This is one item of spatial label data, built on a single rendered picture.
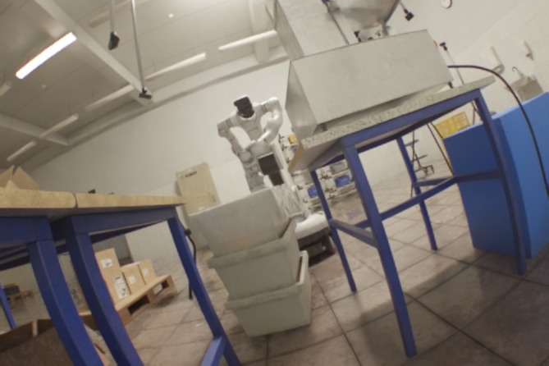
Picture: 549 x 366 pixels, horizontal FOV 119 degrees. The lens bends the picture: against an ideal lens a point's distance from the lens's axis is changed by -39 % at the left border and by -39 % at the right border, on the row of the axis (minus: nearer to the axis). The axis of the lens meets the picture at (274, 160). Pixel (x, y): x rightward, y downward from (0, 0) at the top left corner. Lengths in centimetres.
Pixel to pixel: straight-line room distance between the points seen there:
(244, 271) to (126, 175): 666
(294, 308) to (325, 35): 115
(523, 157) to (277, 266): 114
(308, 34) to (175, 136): 640
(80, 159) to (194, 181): 407
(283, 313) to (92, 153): 779
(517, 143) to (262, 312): 131
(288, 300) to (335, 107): 86
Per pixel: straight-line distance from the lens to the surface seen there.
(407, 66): 98
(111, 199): 59
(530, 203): 122
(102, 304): 56
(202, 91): 732
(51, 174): 978
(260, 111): 199
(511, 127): 116
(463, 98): 95
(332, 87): 84
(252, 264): 122
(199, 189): 636
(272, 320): 133
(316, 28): 100
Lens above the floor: 64
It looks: 7 degrees up
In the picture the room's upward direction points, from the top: 20 degrees counter-clockwise
